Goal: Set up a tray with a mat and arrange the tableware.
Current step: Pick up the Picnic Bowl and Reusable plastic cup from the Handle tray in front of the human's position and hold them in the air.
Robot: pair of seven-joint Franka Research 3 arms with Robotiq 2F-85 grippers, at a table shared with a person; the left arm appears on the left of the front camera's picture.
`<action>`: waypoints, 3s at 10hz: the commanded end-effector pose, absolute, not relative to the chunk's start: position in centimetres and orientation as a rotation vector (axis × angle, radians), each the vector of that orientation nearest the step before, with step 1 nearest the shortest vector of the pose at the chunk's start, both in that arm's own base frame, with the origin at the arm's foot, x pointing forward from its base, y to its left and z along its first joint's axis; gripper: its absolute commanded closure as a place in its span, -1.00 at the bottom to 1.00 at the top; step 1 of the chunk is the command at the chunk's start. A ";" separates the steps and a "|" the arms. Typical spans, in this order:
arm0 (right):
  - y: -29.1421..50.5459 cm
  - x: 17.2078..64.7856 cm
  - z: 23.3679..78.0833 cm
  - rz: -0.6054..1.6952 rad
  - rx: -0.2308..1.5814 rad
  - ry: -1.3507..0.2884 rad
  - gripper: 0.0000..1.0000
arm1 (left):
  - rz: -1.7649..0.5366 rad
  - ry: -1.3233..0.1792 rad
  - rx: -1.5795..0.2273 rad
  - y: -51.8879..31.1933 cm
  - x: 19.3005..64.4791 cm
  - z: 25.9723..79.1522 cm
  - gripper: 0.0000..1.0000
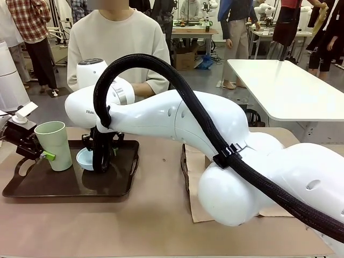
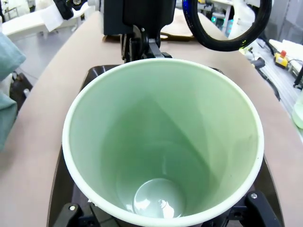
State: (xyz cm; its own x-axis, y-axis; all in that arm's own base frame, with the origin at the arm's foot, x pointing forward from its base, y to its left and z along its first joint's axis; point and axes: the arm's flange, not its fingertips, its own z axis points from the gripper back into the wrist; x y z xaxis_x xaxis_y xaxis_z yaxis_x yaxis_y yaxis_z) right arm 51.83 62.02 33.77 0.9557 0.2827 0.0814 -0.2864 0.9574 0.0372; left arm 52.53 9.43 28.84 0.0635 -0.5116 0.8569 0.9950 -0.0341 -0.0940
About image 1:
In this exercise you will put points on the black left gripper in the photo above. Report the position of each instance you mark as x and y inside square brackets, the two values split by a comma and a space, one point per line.
[22, 133]

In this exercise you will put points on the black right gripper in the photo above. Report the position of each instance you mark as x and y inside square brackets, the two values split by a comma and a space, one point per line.
[117, 135]

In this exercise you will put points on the pale green cup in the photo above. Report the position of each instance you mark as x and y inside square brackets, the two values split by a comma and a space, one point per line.
[55, 145]

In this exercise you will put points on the light blue bowl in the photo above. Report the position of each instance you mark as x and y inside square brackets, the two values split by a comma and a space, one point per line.
[84, 160]

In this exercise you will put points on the beige cloth mat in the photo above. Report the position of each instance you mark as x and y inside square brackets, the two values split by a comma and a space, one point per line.
[196, 188]

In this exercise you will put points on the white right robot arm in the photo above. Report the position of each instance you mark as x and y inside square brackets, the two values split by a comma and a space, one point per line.
[188, 121]

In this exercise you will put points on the dark brown tray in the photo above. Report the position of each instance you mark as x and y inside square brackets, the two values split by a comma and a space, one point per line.
[67, 182]
[184, 172]

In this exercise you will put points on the person's left hand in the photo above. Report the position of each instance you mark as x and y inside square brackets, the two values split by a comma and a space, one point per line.
[143, 90]

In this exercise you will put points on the white cylindrical appliance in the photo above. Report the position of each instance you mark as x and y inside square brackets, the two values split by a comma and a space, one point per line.
[12, 78]

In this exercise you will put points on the person in beige sweatshirt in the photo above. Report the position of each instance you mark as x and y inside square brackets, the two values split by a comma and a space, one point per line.
[115, 40]

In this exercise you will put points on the cardboard box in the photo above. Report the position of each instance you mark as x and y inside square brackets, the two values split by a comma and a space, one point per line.
[185, 60]

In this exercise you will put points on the person in red plaid shirt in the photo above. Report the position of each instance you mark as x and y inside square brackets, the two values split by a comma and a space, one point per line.
[32, 32]

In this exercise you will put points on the person in blue plaid shirt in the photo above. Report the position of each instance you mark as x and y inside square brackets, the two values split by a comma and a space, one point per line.
[80, 10]

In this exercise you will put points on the person in dark outfit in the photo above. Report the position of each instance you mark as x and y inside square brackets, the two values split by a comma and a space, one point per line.
[164, 21]

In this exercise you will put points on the wooden background desk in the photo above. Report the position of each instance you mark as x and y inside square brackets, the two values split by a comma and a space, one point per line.
[193, 31]

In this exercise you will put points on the person with blue sleeves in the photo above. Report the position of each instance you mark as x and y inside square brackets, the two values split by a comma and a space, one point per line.
[237, 35]

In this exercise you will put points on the white background table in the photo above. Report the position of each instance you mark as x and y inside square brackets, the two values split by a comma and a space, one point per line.
[290, 86]

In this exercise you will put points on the person in dark apron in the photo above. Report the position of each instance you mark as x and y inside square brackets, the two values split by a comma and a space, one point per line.
[287, 27]

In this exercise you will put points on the person in black clothes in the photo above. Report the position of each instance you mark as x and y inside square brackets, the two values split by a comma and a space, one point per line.
[328, 40]

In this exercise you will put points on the beige hanging cloth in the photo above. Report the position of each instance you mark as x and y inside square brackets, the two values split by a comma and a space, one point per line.
[320, 18]

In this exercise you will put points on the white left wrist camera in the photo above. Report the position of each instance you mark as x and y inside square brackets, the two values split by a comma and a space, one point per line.
[25, 111]

